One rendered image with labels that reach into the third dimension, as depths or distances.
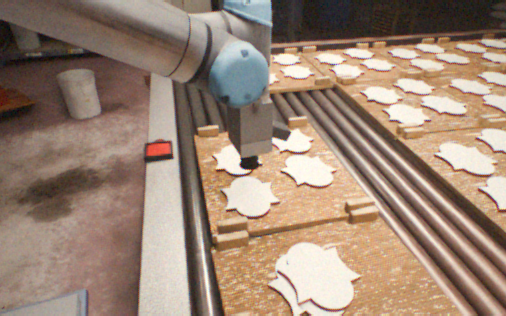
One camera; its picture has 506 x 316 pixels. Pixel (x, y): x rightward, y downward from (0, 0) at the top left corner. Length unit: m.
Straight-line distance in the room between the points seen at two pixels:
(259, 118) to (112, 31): 0.33
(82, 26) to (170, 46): 0.08
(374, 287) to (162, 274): 0.36
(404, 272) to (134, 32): 0.56
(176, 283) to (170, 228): 0.14
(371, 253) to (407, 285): 0.08
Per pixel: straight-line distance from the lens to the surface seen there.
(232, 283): 0.62
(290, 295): 0.60
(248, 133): 0.63
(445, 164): 1.00
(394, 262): 0.70
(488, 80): 1.63
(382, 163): 0.98
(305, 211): 0.75
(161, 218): 0.78
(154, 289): 0.66
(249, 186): 0.79
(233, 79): 0.41
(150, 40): 0.38
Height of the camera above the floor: 1.43
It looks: 33 degrees down
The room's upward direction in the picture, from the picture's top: straight up
